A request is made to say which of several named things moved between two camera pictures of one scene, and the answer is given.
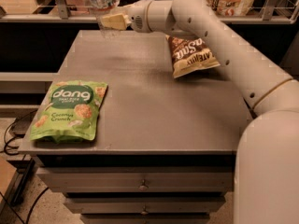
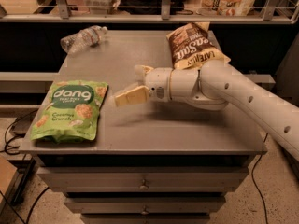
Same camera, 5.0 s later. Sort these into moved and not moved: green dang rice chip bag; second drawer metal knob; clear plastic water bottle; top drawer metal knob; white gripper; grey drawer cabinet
Moved: white gripper; clear plastic water bottle
Not moved: second drawer metal knob; grey drawer cabinet; green dang rice chip bag; top drawer metal knob
